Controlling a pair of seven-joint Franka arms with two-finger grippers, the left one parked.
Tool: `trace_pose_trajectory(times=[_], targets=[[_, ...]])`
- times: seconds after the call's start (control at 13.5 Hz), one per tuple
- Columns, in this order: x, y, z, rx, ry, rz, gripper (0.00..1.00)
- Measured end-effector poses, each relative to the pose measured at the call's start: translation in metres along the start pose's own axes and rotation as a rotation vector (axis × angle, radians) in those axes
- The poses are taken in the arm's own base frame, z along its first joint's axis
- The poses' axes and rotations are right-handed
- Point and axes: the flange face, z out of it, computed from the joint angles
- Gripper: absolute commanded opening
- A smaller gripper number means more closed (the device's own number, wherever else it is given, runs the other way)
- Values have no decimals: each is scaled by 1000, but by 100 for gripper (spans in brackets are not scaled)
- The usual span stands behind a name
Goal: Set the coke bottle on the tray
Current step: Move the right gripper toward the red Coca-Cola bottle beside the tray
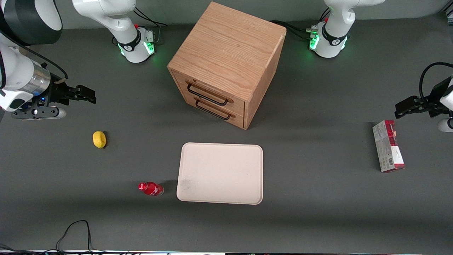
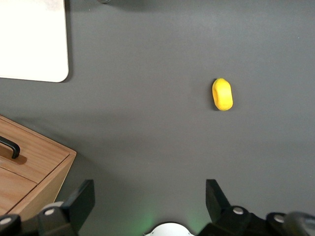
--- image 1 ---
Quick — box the yellow lemon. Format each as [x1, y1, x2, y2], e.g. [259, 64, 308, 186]
[92, 131, 107, 149]

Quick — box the black cables left arm base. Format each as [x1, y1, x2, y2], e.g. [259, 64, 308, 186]
[270, 6, 332, 41]

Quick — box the black cable at table edge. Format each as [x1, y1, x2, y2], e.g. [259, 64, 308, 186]
[0, 220, 131, 255]

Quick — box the beige rectangular tray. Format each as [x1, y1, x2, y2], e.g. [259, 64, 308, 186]
[176, 142, 264, 205]

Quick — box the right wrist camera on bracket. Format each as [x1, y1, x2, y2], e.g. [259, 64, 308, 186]
[11, 106, 67, 121]

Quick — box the long black drawer handle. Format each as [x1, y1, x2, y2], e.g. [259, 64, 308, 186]
[185, 81, 234, 107]

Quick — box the short black drawer handle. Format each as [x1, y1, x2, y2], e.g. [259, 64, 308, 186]
[194, 97, 236, 121]

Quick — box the black cables right arm base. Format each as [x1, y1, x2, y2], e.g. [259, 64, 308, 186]
[112, 6, 168, 46]

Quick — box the red and grey carton box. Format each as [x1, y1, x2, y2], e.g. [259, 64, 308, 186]
[372, 120, 406, 173]

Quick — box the wide wooden drawer front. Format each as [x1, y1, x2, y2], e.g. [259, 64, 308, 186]
[172, 70, 246, 114]

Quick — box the red coke bottle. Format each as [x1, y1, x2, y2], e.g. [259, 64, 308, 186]
[138, 182, 164, 197]

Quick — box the narrow wooden drawer front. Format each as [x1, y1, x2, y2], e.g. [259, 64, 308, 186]
[181, 93, 245, 129]

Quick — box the oak wooden drawer cabinet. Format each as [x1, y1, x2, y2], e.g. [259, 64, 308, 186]
[167, 1, 287, 130]

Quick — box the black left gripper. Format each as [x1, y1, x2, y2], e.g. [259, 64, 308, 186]
[395, 77, 453, 119]

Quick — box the black cables arm base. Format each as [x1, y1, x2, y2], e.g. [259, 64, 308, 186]
[112, 6, 168, 46]
[270, 6, 332, 41]

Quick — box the black looped gripper cable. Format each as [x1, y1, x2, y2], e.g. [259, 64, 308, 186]
[419, 62, 453, 100]

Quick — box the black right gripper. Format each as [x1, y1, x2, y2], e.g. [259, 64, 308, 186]
[43, 74, 97, 107]

